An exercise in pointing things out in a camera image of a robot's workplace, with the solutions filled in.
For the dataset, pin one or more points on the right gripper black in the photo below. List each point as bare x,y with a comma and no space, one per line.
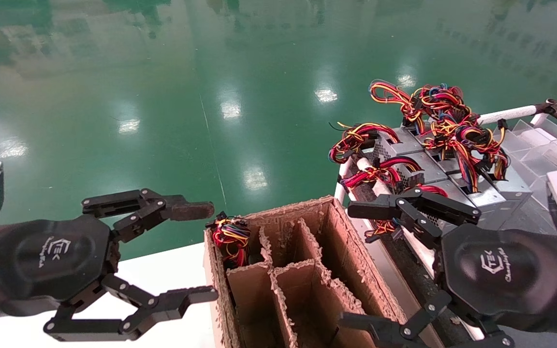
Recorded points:
496,270

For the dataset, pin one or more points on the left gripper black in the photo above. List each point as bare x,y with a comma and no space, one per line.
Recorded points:
46,256

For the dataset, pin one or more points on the black roller track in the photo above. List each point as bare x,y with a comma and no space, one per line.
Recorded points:
414,270

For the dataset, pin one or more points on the brown cardboard box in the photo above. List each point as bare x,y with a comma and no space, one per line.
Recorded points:
351,261

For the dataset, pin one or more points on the cardboard divider insert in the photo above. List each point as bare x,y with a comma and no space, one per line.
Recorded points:
302,290

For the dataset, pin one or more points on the black pipe connector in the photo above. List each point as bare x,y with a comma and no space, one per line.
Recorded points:
551,108

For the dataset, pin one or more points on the white pipe rack frame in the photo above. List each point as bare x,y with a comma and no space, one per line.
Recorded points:
510,113

